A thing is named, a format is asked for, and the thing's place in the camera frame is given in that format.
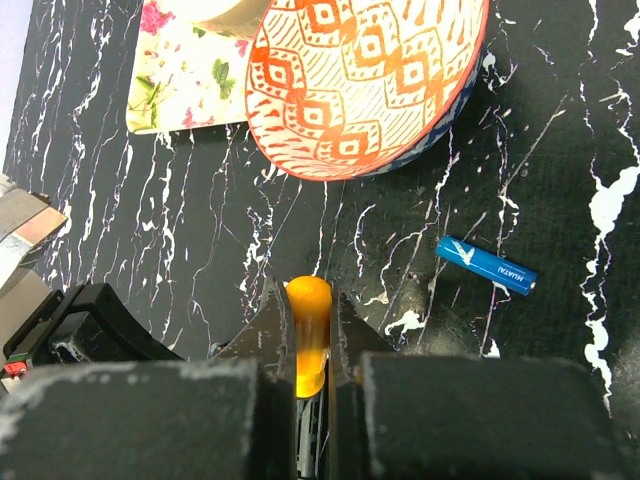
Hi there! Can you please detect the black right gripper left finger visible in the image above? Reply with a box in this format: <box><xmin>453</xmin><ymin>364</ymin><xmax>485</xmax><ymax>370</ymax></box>
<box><xmin>1</xmin><ymin>280</ymin><xmax>297</xmax><ymax>479</ymax></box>

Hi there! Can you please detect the blue battery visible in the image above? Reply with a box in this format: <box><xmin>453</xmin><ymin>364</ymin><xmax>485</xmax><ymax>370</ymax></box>
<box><xmin>435</xmin><ymin>236</ymin><xmax>537</xmax><ymax>295</ymax></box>

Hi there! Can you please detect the orange patterned bowl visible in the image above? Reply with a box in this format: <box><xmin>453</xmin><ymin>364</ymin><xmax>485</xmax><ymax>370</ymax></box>
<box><xmin>245</xmin><ymin>0</ymin><xmax>491</xmax><ymax>182</ymax></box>

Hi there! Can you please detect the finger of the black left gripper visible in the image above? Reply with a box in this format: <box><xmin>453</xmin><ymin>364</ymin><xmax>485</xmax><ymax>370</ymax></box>
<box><xmin>2</xmin><ymin>283</ymin><xmax>180</xmax><ymax>370</ymax></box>

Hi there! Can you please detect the yellow handled screwdriver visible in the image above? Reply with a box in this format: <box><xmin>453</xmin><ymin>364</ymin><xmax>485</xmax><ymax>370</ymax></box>
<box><xmin>286</xmin><ymin>276</ymin><xmax>333</xmax><ymax>399</ymax></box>

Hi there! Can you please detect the white bowl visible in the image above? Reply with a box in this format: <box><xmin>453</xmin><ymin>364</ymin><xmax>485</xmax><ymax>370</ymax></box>
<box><xmin>187</xmin><ymin>0</ymin><xmax>270</xmax><ymax>39</ymax></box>

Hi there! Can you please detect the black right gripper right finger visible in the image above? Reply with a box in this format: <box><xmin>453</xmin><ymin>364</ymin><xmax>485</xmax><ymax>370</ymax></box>
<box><xmin>327</xmin><ymin>291</ymin><xmax>633</xmax><ymax>479</ymax></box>

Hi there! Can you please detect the floral rectangular tray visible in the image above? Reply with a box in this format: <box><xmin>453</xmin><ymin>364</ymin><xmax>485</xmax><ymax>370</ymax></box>
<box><xmin>126</xmin><ymin>0</ymin><xmax>256</xmax><ymax>135</ymax></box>

